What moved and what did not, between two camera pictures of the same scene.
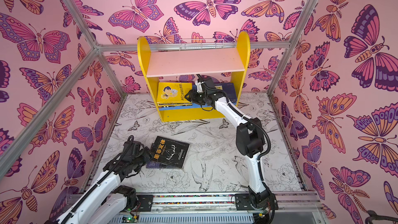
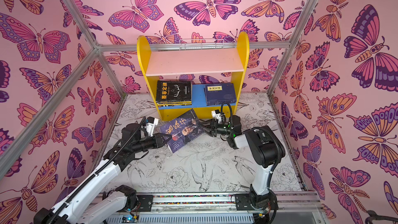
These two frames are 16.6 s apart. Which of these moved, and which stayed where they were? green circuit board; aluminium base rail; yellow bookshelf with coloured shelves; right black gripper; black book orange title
Moved: black book orange title; right black gripper
Stayed: aluminium base rail; green circuit board; yellow bookshelf with coloured shelves
